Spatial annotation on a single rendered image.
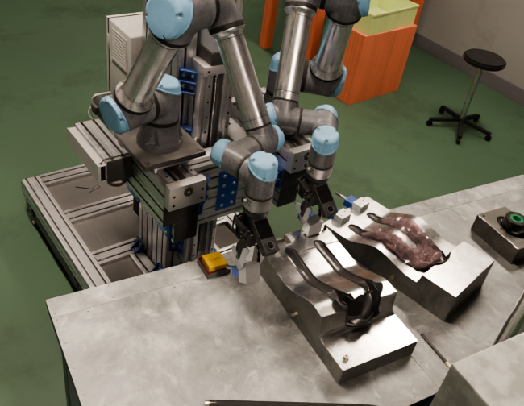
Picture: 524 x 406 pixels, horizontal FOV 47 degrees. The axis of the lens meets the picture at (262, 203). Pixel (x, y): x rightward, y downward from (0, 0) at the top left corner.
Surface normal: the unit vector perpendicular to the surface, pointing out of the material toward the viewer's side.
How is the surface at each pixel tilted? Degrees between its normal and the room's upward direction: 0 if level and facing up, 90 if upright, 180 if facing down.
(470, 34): 90
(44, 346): 0
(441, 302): 90
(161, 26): 83
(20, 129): 0
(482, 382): 0
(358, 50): 90
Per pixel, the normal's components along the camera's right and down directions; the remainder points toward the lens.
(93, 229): 0.14, -0.78
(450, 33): -0.80, 0.27
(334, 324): 0.48, 0.51
